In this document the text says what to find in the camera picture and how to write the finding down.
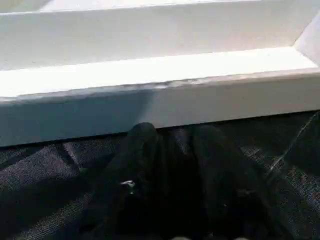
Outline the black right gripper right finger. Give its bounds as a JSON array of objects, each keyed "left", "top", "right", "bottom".
[{"left": 171, "top": 124, "right": 284, "bottom": 240}]

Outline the black glossy mat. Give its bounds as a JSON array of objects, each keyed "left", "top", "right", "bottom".
[{"left": 0, "top": 109, "right": 320, "bottom": 240}]

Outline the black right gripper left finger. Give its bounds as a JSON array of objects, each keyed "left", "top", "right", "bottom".
[{"left": 81, "top": 121, "right": 166, "bottom": 240}]

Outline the white upturned plastic table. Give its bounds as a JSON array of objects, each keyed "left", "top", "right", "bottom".
[{"left": 0, "top": 0, "right": 320, "bottom": 149}]

